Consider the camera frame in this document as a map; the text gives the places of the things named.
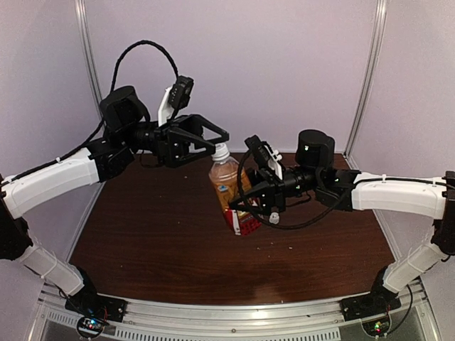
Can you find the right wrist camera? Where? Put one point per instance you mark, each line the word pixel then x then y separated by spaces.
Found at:
pixel 265 156

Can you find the amber tea bottle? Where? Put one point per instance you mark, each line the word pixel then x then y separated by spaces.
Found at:
pixel 223 176

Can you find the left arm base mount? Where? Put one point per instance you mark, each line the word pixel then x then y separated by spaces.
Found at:
pixel 94 317

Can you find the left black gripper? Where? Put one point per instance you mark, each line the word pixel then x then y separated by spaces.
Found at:
pixel 178 143

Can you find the right aluminium frame post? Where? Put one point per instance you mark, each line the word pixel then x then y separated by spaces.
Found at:
pixel 379 25

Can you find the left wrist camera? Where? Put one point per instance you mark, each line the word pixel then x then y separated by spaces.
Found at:
pixel 175 98

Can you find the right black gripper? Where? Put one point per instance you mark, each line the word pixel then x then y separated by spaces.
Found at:
pixel 271 193

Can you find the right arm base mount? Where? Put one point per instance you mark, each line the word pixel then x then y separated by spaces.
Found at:
pixel 373 310

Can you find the left aluminium frame post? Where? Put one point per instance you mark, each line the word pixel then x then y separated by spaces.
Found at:
pixel 84 31

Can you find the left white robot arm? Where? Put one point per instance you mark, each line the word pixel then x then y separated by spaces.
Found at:
pixel 128 129

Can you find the white tea bottle cap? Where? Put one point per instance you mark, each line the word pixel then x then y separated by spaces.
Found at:
pixel 221 152

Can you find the aluminium frame post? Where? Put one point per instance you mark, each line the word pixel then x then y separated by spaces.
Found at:
pixel 379 25
pixel 84 31

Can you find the white flip bottle cap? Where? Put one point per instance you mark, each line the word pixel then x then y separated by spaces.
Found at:
pixel 274 218

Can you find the front aluminium rail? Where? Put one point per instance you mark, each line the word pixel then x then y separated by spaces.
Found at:
pixel 311 320

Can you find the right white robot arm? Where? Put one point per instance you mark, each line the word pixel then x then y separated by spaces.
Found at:
pixel 349 190

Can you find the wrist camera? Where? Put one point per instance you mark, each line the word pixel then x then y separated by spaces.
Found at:
pixel 265 156
pixel 175 98

